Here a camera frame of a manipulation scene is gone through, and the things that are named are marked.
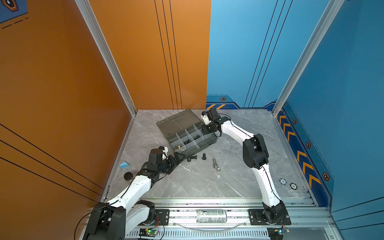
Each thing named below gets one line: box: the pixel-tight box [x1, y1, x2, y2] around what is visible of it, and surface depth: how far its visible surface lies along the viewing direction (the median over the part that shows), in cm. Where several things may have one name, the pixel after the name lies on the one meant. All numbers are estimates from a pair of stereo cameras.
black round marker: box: [289, 182, 298, 191], surface depth 84 cm
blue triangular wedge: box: [119, 161, 130, 169], surface depth 93 cm
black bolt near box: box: [187, 155, 197, 162], surface depth 96 cm
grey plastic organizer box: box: [156, 109, 218, 157], surface depth 104 cm
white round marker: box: [279, 178, 287, 186], surface depth 87 cm
